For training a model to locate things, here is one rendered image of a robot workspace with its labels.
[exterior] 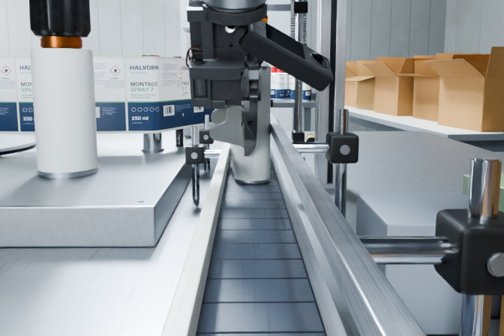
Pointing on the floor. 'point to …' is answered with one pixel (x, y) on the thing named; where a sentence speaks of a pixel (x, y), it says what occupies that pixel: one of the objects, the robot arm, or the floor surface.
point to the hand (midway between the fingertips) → (251, 147)
